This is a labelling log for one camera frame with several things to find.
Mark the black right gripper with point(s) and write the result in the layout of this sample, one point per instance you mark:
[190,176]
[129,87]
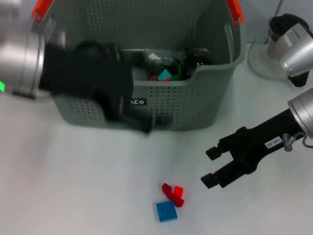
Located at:
[256,142]

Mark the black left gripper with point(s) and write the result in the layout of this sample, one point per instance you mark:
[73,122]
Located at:
[85,73]

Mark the small red toy brick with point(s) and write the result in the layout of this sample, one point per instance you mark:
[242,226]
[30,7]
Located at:
[166,79]

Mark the teal toy brick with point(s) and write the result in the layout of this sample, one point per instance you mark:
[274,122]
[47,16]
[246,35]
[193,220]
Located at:
[164,74]

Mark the white toy brick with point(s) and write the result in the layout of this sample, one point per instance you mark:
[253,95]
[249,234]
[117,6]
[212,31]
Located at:
[153,56]

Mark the green toy brick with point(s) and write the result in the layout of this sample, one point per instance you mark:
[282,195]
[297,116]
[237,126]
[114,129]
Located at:
[175,77]

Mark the dark red toy brick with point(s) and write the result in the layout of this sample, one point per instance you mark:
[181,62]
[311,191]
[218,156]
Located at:
[166,189]
[178,194]

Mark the blue toy brick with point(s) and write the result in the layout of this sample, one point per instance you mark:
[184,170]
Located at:
[166,211]

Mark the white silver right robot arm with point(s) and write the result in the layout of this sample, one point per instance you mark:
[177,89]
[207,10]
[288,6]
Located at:
[304,112]

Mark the grey perforated storage basket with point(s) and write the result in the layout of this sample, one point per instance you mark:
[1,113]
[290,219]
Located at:
[195,102]

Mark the glass teapot with black lid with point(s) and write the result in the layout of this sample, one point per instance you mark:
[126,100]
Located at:
[259,61]

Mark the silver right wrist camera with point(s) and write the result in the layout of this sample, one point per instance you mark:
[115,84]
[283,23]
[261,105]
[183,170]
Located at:
[296,54]

